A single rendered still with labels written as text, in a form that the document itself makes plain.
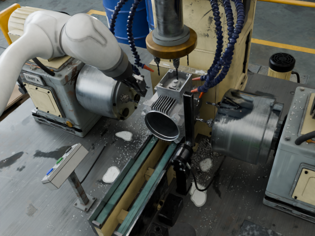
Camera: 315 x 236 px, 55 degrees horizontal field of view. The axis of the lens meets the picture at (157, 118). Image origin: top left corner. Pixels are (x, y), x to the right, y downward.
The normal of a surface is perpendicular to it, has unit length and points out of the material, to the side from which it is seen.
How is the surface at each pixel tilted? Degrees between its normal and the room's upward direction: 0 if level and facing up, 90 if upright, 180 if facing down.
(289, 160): 90
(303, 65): 0
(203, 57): 90
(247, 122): 36
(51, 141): 0
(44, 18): 5
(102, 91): 51
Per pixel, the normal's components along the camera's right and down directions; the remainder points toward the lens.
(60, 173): 0.61, -0.26
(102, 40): 0.79, 0.28
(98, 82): -0.35, -0.19
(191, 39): -0.10, -0.71
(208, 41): -0.46, 0.66
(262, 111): -0.20, -0.54
